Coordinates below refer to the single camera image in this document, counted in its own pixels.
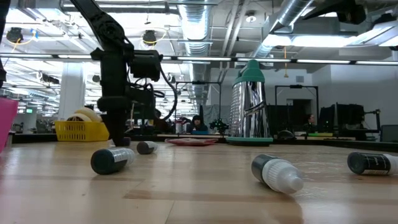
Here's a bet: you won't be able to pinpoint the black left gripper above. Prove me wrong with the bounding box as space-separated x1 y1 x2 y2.
90 46 155 147

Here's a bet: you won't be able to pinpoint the small black white-capped bottle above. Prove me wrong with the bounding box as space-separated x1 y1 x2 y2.
251 154 305 195
90 147 136 175
136 141 159 156
346 151 398 176

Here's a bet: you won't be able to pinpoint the yellow plastic basket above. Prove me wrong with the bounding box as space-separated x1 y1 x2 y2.
55 120 110 142

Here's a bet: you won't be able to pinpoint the red snack packet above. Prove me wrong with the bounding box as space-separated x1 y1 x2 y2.
164 138 218 147

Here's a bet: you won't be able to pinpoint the person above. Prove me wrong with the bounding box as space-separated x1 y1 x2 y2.
186 114 209 133
303 113 318 133

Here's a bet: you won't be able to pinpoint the red plastic bin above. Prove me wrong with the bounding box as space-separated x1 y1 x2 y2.
0 98 19 153

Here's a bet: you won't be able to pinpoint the teal metal box grater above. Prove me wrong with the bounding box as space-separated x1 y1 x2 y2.
226 58 274 147

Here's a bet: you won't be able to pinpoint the black distant monitors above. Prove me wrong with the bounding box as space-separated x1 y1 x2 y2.
318 103 366 131

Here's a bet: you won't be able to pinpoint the cream ring pastry toy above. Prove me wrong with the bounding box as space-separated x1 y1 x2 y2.
67 113 94 123
74 107 103 123

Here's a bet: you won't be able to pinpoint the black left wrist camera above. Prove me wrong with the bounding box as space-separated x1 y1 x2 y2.
129 49 164 82

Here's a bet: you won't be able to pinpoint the black distant gantry frame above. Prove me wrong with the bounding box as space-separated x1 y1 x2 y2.
274 84 320 125
175 80 222 131

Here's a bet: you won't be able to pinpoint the black ceiling camera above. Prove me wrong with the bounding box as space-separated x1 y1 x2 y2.
6 27 24 44
142 29 157 46

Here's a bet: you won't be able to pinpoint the large silver spiral duct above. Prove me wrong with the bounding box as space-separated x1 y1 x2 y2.
177 0 215 103

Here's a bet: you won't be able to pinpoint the slim silver spiral duct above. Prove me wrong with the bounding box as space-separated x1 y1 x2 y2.
248 0 315 60

